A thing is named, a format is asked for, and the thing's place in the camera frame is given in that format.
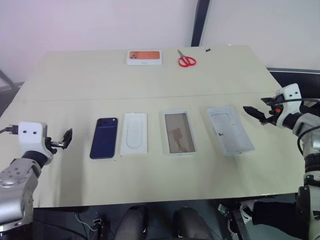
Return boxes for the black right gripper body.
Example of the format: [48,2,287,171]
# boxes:
[264,99,284,127]

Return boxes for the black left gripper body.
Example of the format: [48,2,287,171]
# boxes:
[45,136,66,155]

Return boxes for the white phone box lid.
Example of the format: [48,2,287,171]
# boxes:
[206,106,257,157]

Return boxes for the dark blue smartphone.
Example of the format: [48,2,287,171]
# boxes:
[89,117,119,160]

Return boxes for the white moulded insert tray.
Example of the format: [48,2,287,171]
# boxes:
[120,112,149,157]

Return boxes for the white box with orange phone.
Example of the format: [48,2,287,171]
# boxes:
[126,49,163,67]

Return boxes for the dark rounded shape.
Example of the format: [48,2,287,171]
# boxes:
[116,204,148,240]
[172,206,209,240]

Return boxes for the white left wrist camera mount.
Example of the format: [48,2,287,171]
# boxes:
[18,121,49,154]

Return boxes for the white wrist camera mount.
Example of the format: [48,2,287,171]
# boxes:
[18,121,49,154]
[274,83,301,129]

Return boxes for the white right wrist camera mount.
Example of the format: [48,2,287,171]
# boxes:
[274,83,301,129]

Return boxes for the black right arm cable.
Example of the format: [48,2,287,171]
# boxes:
[269,96,320,157]

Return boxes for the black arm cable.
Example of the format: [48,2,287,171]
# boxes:
[269,96,320,157]
[0,124,20,135]

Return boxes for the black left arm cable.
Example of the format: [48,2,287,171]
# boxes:
[0,124,20,135]

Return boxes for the grey metal frame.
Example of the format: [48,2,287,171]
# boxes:
[0,68,25,94]

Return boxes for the thin white cable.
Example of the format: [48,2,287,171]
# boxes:
[74,212,97,232]

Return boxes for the red handled scissors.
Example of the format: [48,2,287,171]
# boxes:
[176,49,197,68]

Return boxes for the dark vertical post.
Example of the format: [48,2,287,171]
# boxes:
[190,0,211,47]

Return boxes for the black table leg frame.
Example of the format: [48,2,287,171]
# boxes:
[217,201,252,240]

